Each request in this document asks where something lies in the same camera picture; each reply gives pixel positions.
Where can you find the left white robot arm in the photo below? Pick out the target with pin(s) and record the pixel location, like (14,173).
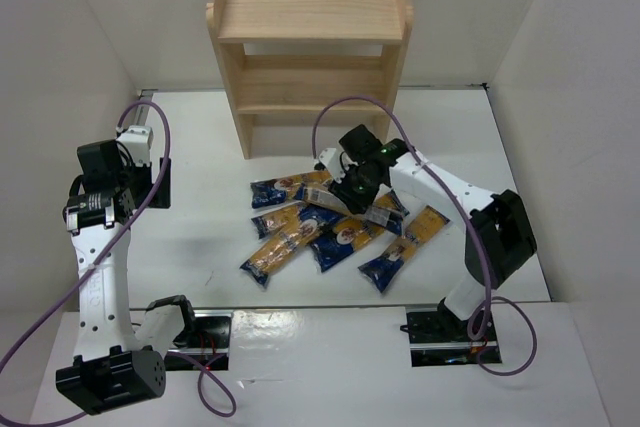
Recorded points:
(116,364)

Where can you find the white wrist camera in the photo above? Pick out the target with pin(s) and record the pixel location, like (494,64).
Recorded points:
(330,160)
(137,139)

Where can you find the front left spaghetti bag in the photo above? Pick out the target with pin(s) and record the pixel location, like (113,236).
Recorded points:
(283,246)

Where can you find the wooden three-tier shelf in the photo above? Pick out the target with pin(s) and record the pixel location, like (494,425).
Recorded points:
(290,58)

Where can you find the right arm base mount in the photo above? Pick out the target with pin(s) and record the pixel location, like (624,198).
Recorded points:
(431,344)

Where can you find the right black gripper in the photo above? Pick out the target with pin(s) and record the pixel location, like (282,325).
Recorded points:
(345,192)

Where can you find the far right spaghetti bag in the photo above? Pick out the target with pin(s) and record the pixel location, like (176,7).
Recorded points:
(381,270)

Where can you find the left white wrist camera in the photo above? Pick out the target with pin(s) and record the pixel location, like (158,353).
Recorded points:
(137,139)

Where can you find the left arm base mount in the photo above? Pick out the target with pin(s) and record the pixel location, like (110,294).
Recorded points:
(207,341)

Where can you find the middle spaghetti bag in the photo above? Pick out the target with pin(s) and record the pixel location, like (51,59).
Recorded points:
(351,235)

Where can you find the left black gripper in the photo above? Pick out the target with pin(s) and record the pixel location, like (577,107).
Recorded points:
(163,183)

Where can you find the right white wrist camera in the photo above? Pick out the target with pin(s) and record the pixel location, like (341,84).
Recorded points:
(330,160)

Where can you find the clear back spaghetti bag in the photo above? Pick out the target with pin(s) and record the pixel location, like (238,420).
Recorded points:
(384,217)

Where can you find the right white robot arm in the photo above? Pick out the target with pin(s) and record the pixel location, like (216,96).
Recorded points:
(499,238)

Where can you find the top spaghetti bag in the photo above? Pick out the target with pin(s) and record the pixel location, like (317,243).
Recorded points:
(280,190)

